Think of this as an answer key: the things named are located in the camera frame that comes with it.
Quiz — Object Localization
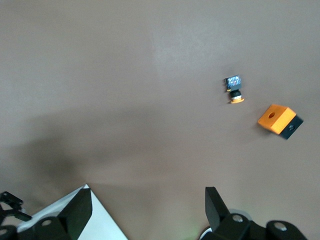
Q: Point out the white drawer cabinet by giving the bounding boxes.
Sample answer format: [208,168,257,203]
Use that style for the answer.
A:
[16,183,129,240]

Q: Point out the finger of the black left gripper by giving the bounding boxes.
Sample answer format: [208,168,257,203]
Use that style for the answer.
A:
[0,191,24,210]
[0,207,33,224]

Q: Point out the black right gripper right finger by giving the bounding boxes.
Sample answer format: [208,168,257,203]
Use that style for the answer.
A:
[204,186,309,240]

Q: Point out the yellow push button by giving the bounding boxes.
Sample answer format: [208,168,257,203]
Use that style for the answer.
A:
[223,74,246,105]

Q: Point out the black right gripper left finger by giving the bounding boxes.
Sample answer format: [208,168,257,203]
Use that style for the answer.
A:
[0,188,94,240]

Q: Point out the orange black box with hole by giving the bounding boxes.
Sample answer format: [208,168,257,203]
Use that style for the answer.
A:
[257,103,305,141]

